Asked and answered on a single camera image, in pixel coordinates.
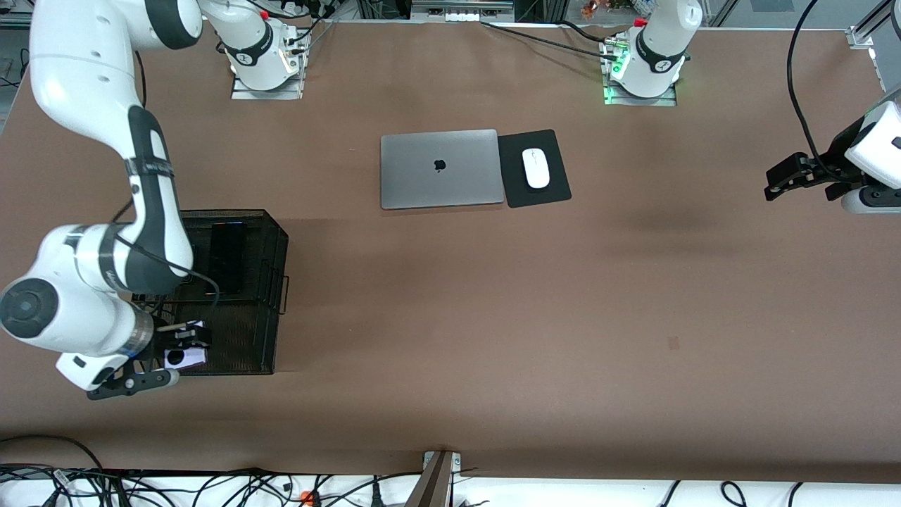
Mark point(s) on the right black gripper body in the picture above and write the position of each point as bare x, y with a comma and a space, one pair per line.
161, 344

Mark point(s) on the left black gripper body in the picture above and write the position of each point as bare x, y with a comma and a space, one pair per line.
835, 158

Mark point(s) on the black slab smartphone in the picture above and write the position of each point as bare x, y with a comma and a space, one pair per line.
229, 257

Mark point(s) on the left white Franka arm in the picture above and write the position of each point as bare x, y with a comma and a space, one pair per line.
662, 49

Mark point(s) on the right white Franka arm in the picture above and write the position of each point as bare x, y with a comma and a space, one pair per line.
84, 70

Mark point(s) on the black mesh two-tier tray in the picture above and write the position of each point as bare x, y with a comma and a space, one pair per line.
246, 338

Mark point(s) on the black mouse pad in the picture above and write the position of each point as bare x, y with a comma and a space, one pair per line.
556, 190

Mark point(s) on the white computer mouse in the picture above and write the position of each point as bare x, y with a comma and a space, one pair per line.
536, 169

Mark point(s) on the silver laptop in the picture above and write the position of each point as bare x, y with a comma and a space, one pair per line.
422, 183

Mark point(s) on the white terminal block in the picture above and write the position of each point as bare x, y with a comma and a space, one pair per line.
461, 14

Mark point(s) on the aluminium frame rail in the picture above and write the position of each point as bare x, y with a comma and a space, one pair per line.
860, 36

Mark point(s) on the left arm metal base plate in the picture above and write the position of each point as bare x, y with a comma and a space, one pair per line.
662, 101

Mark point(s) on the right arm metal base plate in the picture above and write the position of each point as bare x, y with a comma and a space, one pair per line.
243, 94

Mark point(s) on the grey metal bracket post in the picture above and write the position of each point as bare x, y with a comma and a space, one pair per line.
433, 486

